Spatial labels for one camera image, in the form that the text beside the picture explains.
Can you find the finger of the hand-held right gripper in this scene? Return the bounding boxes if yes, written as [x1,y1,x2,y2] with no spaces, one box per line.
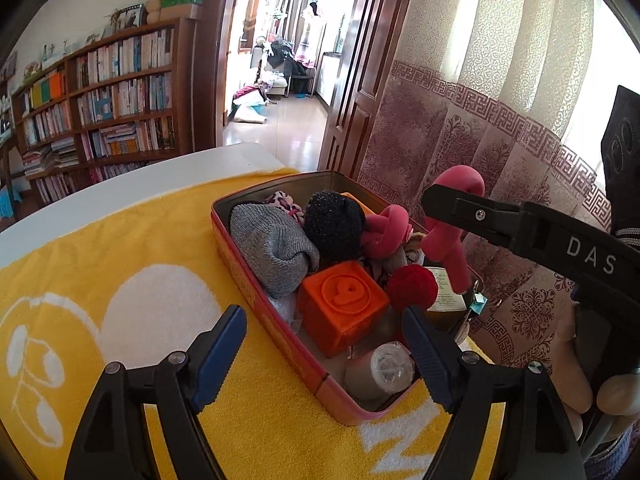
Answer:
[421,184,525,256]

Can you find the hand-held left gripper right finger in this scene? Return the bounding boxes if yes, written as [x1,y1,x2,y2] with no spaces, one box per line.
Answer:
[402,306,586,480]

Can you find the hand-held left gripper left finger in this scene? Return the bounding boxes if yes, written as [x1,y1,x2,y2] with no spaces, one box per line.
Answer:
[62,305,247,480]

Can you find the white roll with red label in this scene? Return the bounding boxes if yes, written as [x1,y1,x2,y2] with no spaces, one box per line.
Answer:
[344,341,417,401]

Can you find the red tin box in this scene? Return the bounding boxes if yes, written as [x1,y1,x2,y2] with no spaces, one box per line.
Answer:
[210,170,493,426]

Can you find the red fuzzy ball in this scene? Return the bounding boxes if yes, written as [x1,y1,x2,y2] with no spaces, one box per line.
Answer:
[385,264,439,313]

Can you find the pink foam tube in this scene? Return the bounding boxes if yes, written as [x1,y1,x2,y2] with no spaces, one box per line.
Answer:
[362,165,486,293]

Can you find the grey fuzzy sock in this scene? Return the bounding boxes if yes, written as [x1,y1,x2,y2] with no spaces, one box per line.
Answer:
[372,247,408,286]

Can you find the orange cube with ring relief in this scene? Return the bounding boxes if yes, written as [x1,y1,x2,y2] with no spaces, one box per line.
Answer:
[299,261,391,358]

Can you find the black knit ball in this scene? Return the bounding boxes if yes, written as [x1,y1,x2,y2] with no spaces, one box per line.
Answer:
[303,190,366,263]

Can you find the pink leopard plush earmuffs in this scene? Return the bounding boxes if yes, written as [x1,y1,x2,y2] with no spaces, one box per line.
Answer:
[264,190,306,226]

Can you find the person's right hand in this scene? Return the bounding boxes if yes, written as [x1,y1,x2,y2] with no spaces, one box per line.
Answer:
[552,319,640,442]

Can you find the beige labelled package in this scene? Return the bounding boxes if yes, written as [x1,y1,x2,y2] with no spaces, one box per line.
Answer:
[425,266,468,311]

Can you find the yellow printed blanket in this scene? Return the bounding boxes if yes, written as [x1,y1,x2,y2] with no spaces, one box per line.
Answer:
[0,167,506,480]

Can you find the patterned purple curtain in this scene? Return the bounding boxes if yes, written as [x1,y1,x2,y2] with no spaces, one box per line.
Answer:
[356,0,640,378]

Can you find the wooden panelled sliding door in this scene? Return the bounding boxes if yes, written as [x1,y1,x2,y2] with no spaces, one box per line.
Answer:
[316,0,422,198]

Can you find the white bag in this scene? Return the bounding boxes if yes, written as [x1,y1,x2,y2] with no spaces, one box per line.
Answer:
[232,101,269,126]

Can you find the chair with piled clothes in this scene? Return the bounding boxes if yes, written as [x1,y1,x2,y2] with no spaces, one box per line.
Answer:
[250,35,317,100]

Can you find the curved wooden bookshelf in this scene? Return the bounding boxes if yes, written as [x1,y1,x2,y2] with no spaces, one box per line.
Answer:
[9,16,197,207]

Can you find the beige balcony drapes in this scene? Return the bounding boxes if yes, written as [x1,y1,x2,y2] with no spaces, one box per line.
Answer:
[262,0,313,48]

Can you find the rows of books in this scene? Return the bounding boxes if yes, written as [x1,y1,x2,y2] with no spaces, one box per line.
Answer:
[20,30,176,201]

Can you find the wooden door frame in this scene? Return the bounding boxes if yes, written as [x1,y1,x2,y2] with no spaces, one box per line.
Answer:
[192,0,238,155]

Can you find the film strip photo frame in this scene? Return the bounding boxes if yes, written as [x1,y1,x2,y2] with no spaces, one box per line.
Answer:
[114,4,149,31]

